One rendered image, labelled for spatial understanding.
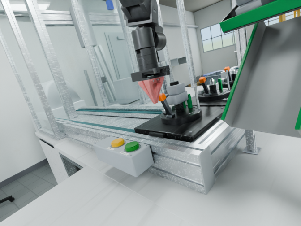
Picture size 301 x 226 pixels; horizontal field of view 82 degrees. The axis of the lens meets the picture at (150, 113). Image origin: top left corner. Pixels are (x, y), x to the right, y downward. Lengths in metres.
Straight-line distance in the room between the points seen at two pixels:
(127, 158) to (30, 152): 3.11
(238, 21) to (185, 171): 0.33
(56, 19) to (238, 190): 1.52
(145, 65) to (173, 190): 0.33
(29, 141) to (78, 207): 2.99
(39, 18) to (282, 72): 1.45
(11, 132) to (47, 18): 2.21
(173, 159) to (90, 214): 0.24
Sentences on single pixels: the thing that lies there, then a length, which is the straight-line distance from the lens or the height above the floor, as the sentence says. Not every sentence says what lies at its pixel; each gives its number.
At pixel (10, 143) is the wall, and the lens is 3.42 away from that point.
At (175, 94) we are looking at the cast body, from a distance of 0.56.
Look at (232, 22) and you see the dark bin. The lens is 0.40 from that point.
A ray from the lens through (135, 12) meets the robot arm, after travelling 0.50.
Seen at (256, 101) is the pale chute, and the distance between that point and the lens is 0.43.
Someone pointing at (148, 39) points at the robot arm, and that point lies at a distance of 0.49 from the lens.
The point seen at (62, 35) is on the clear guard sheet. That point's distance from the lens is 1.87.
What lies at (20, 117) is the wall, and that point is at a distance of 3.43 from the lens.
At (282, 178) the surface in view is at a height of 0.86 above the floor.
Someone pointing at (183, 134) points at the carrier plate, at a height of 0.97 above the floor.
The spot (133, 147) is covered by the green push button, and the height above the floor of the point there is 0.97.
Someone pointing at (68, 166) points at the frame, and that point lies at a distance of 1.16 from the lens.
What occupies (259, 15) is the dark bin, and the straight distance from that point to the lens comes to 0.38.
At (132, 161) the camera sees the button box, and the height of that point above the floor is 0.95.
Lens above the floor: 1.16
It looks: 14 degrees down
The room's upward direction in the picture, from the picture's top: 14 degrees counter-clockwise
